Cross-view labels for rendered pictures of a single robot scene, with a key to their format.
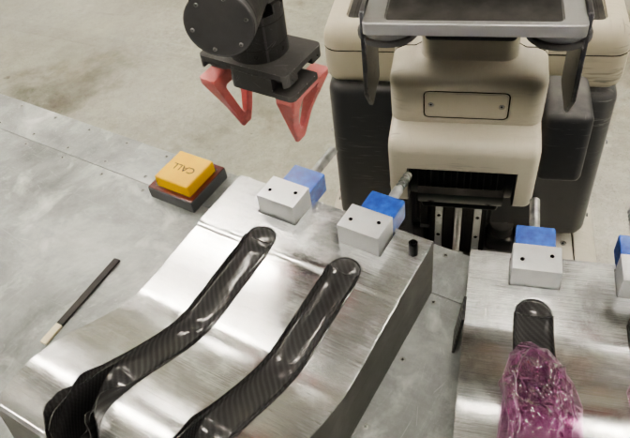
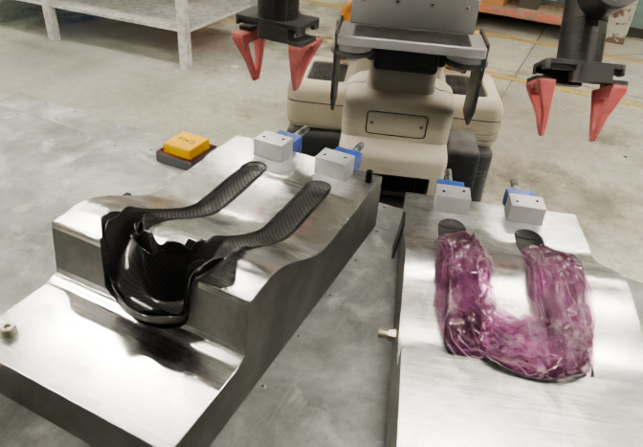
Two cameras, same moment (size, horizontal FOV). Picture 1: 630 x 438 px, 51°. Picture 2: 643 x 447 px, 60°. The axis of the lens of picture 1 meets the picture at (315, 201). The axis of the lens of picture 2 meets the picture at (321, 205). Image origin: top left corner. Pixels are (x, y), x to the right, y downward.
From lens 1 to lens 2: 0.30 m
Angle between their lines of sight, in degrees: 16
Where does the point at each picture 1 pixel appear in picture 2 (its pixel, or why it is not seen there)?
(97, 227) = (112, 175)
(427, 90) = (369, 110)
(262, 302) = (258, 200)
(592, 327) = (492, 234)
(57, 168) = (77, 140)
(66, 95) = not seen: hidden behind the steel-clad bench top
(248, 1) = not seen: outside the picture
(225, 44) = not seen: outside the picture
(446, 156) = (380, 160)
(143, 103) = not seen: hidden behind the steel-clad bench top
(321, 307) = (301, 206)
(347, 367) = (323, 235)
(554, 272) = (466, 198)
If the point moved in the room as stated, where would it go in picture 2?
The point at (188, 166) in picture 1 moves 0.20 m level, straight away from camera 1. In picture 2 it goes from (190, 140) to (169, 99)
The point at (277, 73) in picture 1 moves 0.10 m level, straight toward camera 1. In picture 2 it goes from (292, 25) to (306, 48)
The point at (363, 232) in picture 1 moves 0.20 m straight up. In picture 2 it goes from (334, 161) to (346, 22)
